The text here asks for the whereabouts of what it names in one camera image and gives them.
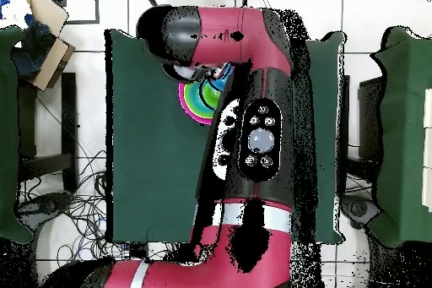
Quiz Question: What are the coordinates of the stack of white boxes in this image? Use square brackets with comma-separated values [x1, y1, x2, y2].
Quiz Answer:
[421, 87, 432, 213]

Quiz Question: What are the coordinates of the small light blue bowl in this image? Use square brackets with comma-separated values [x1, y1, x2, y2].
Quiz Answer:
[197, 79, 220, 113]

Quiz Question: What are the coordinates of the large pink bowl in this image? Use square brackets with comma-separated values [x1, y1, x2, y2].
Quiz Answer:
[177, 81, 215, 125]

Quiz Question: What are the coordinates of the tangle of floor cables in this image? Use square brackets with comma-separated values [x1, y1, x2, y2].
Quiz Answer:
[16, 149, 185, 265]

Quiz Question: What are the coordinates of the dark blue cloth bag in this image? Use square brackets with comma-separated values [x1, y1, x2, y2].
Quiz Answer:
[9, 14, 57, 81]

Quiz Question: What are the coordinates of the green cloth side table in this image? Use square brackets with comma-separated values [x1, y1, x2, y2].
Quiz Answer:
[0, 25, 35, 245]
[369, 25, 432, 248]

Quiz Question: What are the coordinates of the black bench frame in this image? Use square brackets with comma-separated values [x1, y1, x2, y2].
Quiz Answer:
[18, 71, 79, 194]

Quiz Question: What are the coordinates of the large green bowl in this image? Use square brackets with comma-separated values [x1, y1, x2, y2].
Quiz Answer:
[183, 81, 217, 119]

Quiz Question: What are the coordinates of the dark green table cloth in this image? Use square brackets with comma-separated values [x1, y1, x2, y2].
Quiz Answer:
[105, 28, 347, 245]

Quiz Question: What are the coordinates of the black chair base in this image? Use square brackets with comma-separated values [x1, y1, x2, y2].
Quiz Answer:
[340, 194, 382, 231]
[16, 192, 73, 228]

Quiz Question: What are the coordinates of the cardboard box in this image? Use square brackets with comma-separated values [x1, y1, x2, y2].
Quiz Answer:
[23, 0, 77, 93]

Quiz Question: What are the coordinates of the black square frame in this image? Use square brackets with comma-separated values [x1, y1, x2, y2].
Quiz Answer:
[50, 0, 100, 25]

